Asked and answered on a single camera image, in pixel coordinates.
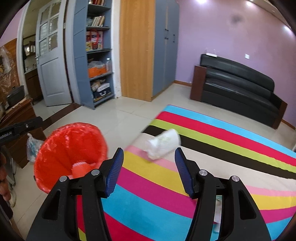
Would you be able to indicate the red printed bag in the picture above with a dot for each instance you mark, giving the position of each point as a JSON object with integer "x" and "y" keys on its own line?
{"x": 94, "y": 41}

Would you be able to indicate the large orange foam fruit net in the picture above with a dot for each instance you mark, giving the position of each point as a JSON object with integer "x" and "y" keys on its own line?
{"x": 81, "y": 170}

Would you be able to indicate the orange box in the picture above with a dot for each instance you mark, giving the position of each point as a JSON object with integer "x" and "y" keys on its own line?
{"x": 97, "y": 70}

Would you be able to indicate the black leather sofa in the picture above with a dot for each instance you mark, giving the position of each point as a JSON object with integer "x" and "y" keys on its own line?
{"x": 231, "y": 88}

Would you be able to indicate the white router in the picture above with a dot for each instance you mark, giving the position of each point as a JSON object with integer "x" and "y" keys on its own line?
{"x": 211, "y": 54}

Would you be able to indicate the grey-blue glazed door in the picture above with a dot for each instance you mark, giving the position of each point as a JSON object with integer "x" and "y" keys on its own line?
{"x": 53, "y": 76}

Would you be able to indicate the dark blue case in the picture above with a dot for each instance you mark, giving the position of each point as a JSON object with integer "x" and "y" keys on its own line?
{"x": 103, "y": 95}

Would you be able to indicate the black pot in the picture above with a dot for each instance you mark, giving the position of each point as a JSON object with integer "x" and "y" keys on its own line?
{"x": 15, "y": 96}

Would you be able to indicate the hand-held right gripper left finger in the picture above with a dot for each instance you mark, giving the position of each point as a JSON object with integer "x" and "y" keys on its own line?
{"x": 114, "y": 171}

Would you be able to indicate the clear plastic bottle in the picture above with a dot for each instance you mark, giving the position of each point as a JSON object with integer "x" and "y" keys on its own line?
{"x": 108, "y": 66}

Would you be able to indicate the person's left hand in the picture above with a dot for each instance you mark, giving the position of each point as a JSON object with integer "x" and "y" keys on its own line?
{"x": 2, "y": 171}

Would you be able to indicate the brown wooden cabinet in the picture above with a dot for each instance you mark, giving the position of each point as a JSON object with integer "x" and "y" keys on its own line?
{"x": 20, "y": 148}

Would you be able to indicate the red-lined waste bin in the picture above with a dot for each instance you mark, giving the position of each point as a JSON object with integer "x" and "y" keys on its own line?
{"x": 62, "y": 148}

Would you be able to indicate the row of books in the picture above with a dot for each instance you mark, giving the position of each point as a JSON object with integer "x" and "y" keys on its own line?
{"x": 96, "y": 21}

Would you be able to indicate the wooden wall panel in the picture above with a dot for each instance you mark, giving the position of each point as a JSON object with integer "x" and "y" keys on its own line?
{"x": 11, "y": 81}

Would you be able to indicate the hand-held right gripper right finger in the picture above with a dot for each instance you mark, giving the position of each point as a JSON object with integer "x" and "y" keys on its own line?
{"x": 182, "y": 171}

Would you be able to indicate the wooden wardrobe with blue doors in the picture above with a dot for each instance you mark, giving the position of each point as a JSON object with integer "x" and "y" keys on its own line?
{"x": 136, "y": 58}

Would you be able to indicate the clear plastic wall bag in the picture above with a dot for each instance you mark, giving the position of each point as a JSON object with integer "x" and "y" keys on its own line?
{"x": 5, "y": 60}

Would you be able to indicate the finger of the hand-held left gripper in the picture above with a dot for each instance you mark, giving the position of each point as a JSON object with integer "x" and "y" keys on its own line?
{"x": 27, "y": 125}

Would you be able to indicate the clear plastic bag on floor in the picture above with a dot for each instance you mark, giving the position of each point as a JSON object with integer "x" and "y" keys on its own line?
{"x": 34, "y": 148}

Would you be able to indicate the white wall switch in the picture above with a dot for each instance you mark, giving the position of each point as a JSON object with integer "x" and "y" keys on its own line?
{"x": 247, "y": 56}

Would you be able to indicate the dark kitchen counter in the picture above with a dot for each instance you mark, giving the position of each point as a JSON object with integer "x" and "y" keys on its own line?
{"x": 33, "y": 85}

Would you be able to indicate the blue-grey bookshelf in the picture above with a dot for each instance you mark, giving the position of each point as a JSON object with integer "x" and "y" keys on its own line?
{"x": 79, "y": 58}

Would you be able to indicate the striped colourful blanket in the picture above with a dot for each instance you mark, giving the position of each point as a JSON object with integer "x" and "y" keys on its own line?
{"x": 208, "y": 143}

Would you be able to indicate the cardboard boxes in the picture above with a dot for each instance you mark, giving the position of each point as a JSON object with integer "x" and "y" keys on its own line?
{"x": 100, "y": 86}

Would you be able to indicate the small white wrapper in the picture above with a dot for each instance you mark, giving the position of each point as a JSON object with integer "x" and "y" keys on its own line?
{"x": 164, "y": 143}

